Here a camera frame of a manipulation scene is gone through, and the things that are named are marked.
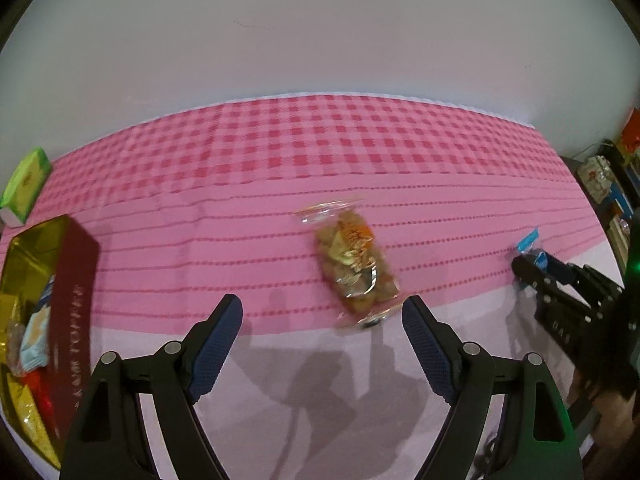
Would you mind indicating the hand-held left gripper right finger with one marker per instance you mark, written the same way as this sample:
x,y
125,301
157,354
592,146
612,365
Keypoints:
x,y
430,355

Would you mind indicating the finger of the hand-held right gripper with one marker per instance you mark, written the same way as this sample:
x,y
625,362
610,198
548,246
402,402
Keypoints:
x,y
590,282
537,282

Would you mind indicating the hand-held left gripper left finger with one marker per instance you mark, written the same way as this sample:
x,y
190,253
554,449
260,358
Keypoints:
x,y
215,355

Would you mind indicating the blue candy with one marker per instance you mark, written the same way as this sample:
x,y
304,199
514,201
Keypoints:
x,y
529,242

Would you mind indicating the clear pack of orange snack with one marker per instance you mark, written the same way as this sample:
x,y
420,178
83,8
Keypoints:
x,y
355,265

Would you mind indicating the dark red tin box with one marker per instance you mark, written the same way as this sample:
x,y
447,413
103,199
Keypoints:
x,y
72,310

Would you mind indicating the red snack packet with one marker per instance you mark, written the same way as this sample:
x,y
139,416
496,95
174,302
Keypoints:
x,y
42,395

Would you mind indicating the blue cracker packet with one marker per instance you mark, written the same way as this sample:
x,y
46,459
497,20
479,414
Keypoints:
x,y
37,330

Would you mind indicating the yellow snack packet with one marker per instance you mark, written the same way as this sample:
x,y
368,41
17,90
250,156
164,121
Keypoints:
x,y
9,320
30,425

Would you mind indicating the printed box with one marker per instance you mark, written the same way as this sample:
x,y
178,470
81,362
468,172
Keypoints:
x,y
597,177

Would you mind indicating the pink checked tablecloth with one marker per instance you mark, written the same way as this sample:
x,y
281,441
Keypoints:
x,y
300,160

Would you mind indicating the green tissue pack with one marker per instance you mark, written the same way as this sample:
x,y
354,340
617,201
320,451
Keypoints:
x,y
27,182

